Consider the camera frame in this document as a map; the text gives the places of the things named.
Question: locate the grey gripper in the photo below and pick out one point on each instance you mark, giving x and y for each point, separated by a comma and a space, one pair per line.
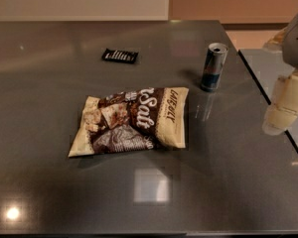
297, 44

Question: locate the redbull can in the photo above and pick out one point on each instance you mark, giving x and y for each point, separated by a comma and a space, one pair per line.
213, 67

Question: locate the brown chip bag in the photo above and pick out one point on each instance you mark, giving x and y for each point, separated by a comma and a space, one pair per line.
132, 121

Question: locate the small black snack packet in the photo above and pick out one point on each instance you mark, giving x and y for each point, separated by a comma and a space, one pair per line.
119, 56

